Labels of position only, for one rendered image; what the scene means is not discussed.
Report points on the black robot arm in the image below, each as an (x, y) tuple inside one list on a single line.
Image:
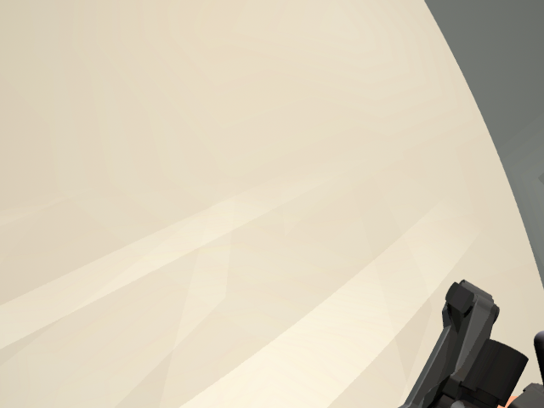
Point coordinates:
[(466, 368)]

